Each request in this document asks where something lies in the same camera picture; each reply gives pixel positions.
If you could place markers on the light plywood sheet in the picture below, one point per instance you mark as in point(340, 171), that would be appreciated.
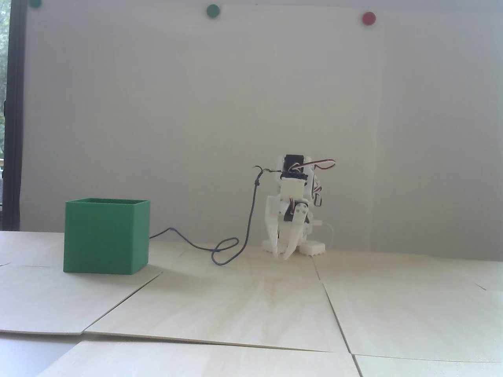
point(47, 302)
point(220, 310)
point(196, 361)
point(432, 367)
point(412, 306)

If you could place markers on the black wrist camera board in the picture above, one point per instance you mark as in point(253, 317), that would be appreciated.
point(294, 175)

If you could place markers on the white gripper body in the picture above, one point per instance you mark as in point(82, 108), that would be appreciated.
point(283, 220)

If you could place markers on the white backdrop board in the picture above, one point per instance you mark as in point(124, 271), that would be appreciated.
point(157, 98)

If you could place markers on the dark window frame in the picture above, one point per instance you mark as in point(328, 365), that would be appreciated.
point(15, 118)

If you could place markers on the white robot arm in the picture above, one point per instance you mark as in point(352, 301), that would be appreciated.
point(314, 248)

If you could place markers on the red round magnet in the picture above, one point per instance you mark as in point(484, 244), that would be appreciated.
point(368, 18)

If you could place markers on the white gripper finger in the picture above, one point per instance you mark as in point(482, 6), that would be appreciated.
point(274, 220)
point(299, 222)

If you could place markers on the green open box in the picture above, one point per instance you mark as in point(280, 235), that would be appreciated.
point(102, 235)

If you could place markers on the green round magnet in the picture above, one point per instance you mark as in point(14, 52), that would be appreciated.
point(35, 3)
point(213, 10)

